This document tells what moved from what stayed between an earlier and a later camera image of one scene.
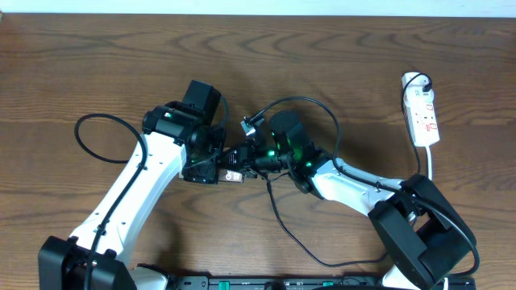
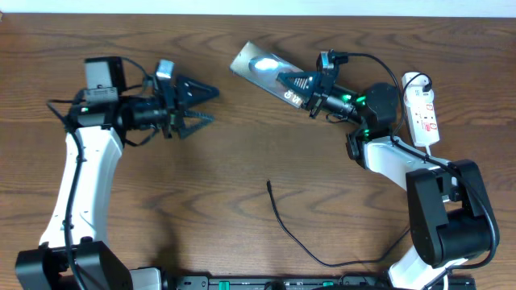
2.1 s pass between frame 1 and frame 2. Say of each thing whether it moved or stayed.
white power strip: stayed
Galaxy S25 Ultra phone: moved
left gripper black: moved
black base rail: stayed
